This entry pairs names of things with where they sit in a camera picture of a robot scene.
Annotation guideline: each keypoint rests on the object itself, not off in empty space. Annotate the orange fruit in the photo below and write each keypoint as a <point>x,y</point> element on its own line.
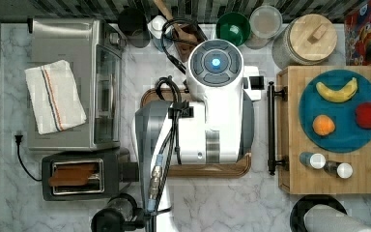
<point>323,125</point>

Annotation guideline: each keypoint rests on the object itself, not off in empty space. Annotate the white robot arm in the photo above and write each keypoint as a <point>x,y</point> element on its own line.
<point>215,126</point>

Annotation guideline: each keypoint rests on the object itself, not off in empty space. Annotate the teal round plate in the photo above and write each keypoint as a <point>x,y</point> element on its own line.
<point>347,136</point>

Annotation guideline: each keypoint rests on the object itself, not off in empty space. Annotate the white bottle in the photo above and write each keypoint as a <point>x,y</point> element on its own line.
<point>155,28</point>

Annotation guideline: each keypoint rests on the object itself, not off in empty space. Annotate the brown toast slice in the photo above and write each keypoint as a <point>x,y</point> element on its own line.
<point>72,175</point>

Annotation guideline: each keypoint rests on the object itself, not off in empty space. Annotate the jar with wooden lid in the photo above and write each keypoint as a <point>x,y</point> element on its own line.
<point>308,40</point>

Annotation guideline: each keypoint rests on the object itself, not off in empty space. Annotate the green bowl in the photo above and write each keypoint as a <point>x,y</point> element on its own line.
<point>233,28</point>

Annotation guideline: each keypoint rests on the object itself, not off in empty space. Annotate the wooden utensil holder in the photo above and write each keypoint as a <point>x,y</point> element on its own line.
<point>185,42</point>

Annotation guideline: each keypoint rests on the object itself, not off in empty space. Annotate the bamboo drawer box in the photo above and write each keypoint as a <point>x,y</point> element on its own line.
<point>290,141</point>

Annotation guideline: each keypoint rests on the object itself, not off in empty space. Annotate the white striped dish towel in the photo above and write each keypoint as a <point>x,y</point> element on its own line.
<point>53,93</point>

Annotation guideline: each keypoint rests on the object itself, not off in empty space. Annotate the black cup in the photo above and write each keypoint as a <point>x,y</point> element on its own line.
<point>133,24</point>

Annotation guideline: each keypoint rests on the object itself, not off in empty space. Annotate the clear lidded container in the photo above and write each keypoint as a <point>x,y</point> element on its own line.
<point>265,24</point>

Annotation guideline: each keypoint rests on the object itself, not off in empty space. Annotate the black toaster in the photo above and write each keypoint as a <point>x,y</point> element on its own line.
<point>115,172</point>

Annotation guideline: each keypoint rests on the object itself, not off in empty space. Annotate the red apple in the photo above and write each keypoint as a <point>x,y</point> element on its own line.
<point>363,115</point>

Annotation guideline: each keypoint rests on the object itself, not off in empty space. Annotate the dark wooden cutting board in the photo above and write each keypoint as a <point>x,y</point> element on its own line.
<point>223,170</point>

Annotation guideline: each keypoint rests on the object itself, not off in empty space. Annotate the red cereal box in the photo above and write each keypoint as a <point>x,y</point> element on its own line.
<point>358,36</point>

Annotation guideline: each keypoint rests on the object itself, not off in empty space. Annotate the silver toaster oven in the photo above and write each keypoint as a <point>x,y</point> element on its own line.
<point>91,48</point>

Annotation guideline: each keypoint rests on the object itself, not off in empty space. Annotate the white capped shaker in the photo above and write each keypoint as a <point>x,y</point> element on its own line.
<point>340,169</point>
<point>314,160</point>

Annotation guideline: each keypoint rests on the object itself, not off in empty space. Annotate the yellow banana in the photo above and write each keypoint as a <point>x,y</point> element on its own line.
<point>338,96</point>

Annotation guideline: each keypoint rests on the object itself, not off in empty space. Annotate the white capped shaker right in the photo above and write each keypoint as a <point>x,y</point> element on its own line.
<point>340,169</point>

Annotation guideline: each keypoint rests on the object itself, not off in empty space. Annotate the white capped shaker left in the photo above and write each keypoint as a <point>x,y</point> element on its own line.
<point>314,160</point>

